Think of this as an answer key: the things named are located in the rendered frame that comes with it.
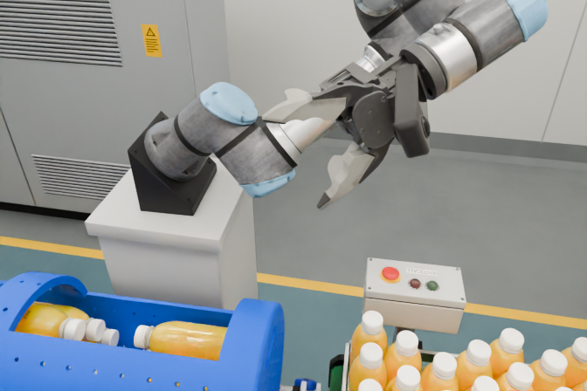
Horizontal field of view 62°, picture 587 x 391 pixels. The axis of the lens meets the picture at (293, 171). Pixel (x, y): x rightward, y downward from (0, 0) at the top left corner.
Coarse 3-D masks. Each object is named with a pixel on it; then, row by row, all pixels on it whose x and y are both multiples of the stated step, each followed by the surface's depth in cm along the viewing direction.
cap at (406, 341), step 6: (402, 336) 89; (408, 336) 89; (414, 336) 89; (396, 342) 90; (402, 342) 88; (408, 342) 88; (414, 342) 88; (402, 348) 88; (408, 348) 87; (414, 348) 88
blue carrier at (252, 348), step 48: (0, 288) 83; (48, 288) 86; (0, 336) 76; (240, 336) 74; (0, 384) 74; (48, 384) 73; (96, 384) 72; (144, 384) 71; (192, 384) 71; (240, 384) 70
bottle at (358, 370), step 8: (360, 360) 87; (352, 368) 89; (360, 368) 88; (368, 368) 86; (376, 368) 87; (384, 368) 88; (352, 376) 89; (360, 376) 87; (368, 376) 87; (376, 376) 87; (384, 376) 88; (352, 384) 89; (384, 384) 88
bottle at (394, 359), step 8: (392, 344) 92; (392, 352) 91; (400, 352) 89; (416, 352) 89; (384, 360) 92; (392, 360) 90; (400, 360) 89; (408, 360) 89; (416, 360) 89; (392, 368) 90; (416, 368) 89; (392, 376) 91
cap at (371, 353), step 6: (366, 348) 87; (372, 348) 87; (378, 348) 87; (360, 354) 87; (366, 354) 86; (372, 354) 86; (378, 354) 86; (366, 360) 86; (372, 360) 85; (378, 360) 86; (372, 366) 86
